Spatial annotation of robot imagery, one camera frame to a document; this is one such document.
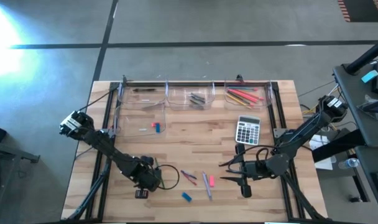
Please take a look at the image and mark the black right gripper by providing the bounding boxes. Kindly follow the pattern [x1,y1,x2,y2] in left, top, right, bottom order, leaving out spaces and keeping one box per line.
[219,143,272,199]

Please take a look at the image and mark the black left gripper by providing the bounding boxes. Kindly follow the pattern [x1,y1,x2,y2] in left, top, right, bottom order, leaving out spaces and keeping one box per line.
[126,155,162,192]

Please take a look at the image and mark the green pencil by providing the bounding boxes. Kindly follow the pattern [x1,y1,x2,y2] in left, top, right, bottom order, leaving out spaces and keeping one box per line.
[154,157,166,190]

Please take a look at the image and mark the yellow pencil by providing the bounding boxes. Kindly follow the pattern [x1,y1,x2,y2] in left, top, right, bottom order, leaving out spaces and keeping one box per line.
[225,93,252,109]

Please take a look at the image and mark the clear grey ballpoint pen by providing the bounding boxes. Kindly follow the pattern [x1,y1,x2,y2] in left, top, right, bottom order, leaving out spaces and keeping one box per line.
[201,170,213,202]

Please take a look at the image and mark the grey desk calculator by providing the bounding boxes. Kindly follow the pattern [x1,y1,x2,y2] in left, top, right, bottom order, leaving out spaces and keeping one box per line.
[234,114,262,146]

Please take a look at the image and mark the dark blue crayon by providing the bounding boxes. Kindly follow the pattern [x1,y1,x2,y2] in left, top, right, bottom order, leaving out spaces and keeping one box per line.
[180,169,198,180]

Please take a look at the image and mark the clear plastic bin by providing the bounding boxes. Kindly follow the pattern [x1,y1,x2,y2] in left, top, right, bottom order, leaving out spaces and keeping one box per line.
[223,79,274,111]
[114,104,167,137]
[116,79,168,106]
[165,79,217,111]

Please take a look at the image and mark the white paper sheet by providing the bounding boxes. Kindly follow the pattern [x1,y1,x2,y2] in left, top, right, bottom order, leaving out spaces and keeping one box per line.
[308,133,336,171]

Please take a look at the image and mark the black desk beam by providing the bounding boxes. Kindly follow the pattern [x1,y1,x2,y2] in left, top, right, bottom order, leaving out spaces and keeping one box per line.
[311,129,367,163]

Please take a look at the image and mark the clear water bottle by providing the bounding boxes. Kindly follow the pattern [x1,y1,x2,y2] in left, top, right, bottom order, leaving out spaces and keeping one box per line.
[338,157,361,170]

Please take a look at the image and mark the grey desk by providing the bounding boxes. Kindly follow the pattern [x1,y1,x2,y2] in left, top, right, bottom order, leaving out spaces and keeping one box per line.
[354,145,378,224]
[333,60,378,147]

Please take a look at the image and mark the grey metal stand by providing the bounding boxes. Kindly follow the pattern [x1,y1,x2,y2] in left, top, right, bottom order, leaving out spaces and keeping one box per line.
[0,141,40,164]

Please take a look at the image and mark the dark tablet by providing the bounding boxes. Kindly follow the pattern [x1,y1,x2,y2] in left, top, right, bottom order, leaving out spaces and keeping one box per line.
[359,98,378,114]

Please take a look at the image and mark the blue sticky note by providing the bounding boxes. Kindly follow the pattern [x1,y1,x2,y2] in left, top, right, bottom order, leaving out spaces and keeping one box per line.
[361,70,378,84]

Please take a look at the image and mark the black pole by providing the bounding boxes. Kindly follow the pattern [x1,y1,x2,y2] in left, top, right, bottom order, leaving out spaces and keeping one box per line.
[345,35,378,75]

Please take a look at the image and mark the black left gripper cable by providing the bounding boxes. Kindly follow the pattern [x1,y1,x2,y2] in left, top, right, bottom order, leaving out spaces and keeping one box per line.
[156,164,181,191]

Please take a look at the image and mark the black aluminium table frame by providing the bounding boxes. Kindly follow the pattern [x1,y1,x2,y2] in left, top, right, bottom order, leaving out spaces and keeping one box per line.
[60,80,328,223]

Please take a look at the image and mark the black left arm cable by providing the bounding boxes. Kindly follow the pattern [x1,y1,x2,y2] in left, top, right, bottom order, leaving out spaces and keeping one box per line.
[78,91,112,112]

